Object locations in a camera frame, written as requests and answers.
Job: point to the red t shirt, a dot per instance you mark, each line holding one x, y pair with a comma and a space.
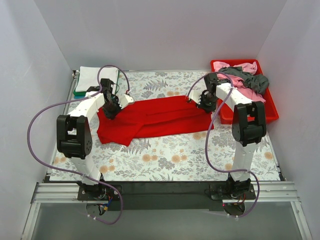
152, 118

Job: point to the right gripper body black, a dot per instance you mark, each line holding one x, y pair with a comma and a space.
206, 105

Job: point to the floral patterned table mat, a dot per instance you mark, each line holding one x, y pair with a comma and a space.
166, 158

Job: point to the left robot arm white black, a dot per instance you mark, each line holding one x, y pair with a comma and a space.
74, 138

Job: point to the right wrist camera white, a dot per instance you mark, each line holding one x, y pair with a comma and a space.
195, 96

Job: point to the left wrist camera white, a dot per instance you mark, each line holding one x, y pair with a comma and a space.
125, 100

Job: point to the pink t shirt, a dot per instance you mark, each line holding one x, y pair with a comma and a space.
248, 93

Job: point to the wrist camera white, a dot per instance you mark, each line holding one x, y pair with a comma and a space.
125, 100
195, 96

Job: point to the grey t shirt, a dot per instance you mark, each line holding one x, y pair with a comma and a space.
258, 83

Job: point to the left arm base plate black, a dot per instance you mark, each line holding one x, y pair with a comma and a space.
97, 192

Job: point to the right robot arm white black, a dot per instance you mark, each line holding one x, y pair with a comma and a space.
248, 128

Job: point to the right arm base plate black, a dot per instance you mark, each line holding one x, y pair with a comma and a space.
219, 191

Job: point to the folded white t shirt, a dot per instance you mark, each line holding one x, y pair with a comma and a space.
88, 77

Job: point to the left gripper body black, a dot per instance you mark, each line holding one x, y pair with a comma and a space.
111, 110

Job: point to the aluminium frame rail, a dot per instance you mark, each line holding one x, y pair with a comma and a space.
270, 191

